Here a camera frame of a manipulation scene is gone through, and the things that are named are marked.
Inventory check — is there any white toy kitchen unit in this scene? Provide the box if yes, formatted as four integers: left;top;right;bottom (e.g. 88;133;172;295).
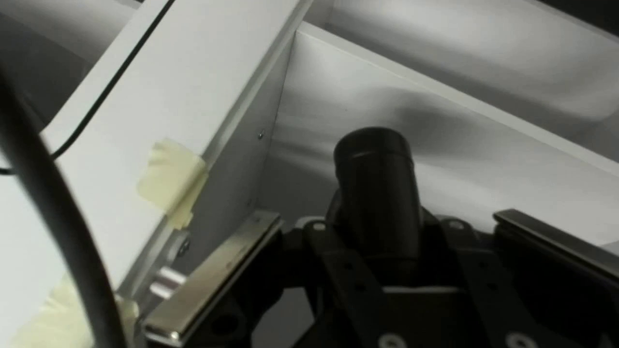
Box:
0;0;619;348

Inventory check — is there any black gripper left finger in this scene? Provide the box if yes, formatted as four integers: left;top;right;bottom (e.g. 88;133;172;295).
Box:
141;208;286;346

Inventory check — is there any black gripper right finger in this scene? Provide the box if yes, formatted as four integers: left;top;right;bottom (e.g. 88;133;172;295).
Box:
491;206;619;305

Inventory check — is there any black bottle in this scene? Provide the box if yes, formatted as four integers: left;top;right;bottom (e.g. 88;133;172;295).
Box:
332;125;423;286

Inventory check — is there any beige tape piece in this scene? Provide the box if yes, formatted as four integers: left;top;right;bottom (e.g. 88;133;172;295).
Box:
7;276;141;348
133;137;208;230

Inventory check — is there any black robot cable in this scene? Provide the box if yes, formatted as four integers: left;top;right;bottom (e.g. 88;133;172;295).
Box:
0;69;131;348

